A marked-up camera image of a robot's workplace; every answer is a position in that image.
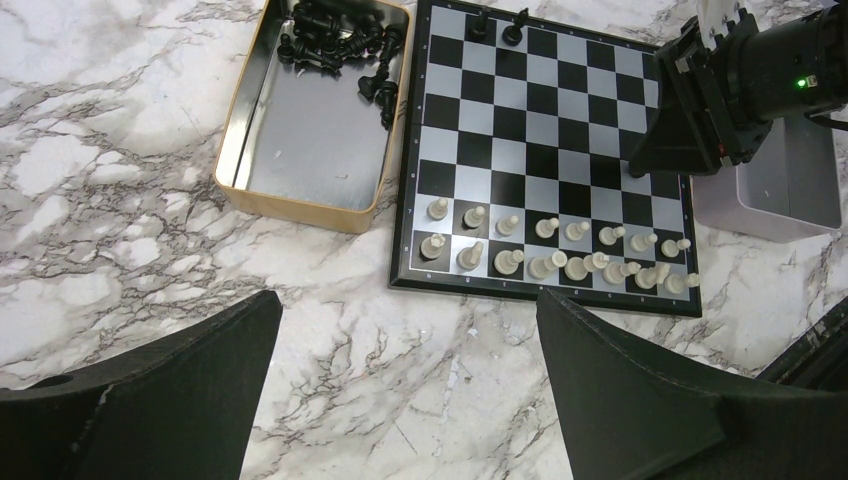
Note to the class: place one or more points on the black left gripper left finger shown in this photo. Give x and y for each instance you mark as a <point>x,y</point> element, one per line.
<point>180,407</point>

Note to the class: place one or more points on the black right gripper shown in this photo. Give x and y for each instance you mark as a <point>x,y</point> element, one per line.
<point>701,122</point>

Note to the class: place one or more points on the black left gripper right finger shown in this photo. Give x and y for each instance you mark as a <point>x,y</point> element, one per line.
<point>631,409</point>

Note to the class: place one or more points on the black chess piece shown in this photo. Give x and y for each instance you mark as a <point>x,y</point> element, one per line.
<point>512,35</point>
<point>477,29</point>

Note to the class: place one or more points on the white chess pawn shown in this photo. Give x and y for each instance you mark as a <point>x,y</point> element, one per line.
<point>608,236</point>
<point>474,217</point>
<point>547,228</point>
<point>575,231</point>
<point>507,225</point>
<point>672,248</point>
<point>438,209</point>
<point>643,242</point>

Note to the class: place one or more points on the white chess knight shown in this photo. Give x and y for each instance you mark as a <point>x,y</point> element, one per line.
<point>469,257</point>
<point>648,278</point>

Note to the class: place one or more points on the white chess rook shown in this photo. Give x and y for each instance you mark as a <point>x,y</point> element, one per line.
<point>678,284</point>
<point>432,246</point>

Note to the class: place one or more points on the white chess bishop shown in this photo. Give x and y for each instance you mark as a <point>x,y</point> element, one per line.
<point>508,262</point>
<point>616,273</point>

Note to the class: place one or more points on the pile of black chess pieces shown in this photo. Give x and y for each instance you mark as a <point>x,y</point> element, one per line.
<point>329,35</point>

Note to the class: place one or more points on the silver metal tin lid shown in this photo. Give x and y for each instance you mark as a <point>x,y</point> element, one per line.
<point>789,191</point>

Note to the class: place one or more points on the black and white chessboard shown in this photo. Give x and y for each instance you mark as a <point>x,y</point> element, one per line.
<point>538,130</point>

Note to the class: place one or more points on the yellow metal tin box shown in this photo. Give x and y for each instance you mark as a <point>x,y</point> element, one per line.
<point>302,145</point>

